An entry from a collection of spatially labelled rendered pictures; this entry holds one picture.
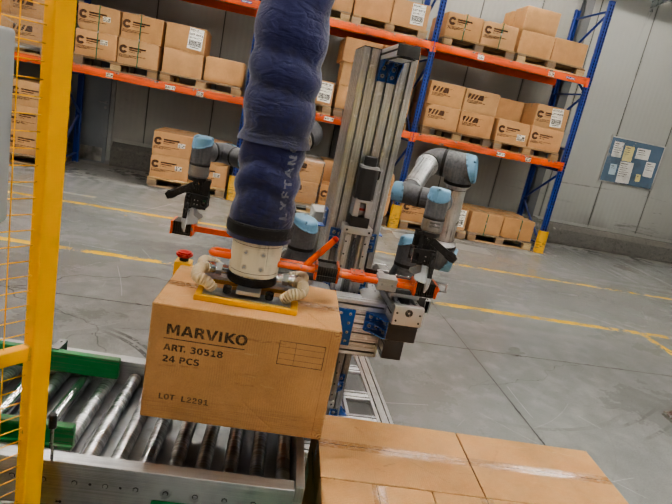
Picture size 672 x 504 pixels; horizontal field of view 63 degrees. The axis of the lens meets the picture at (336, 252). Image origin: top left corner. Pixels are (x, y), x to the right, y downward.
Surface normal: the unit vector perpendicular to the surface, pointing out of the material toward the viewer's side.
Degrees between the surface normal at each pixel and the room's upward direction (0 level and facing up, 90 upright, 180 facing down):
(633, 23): 90
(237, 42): 90
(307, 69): 72
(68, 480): 90
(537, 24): 91
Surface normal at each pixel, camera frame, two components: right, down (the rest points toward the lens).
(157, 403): 0.05, 0.26
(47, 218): 0.81, 0.30
